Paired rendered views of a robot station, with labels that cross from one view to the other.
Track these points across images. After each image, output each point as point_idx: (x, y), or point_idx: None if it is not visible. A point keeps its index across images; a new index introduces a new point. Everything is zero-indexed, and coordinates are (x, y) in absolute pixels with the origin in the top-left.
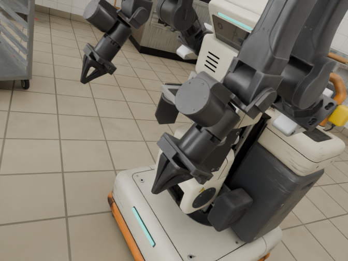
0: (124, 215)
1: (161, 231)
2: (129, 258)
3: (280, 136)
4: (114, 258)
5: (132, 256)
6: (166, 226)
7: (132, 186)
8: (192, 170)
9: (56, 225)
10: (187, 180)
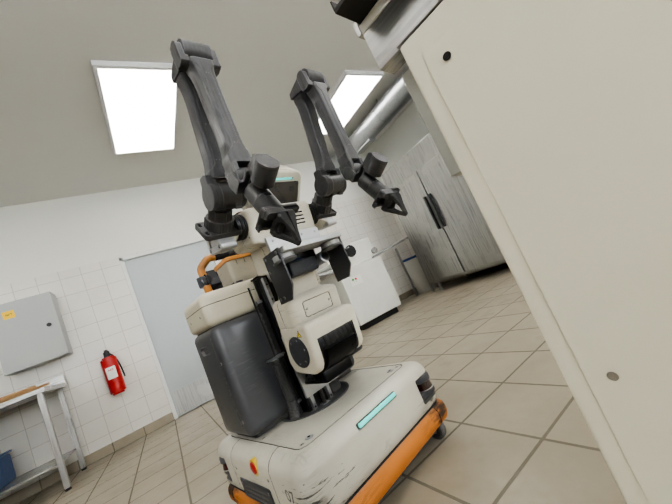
0: (363, 466)
1: (377, 389)
2: (409, 490)
3: None
4: (421, 501)
5: (404, 489)
6: (368, 391)
7: (325, 435)
8: (398, 188)
9: None
10: (344, 307)
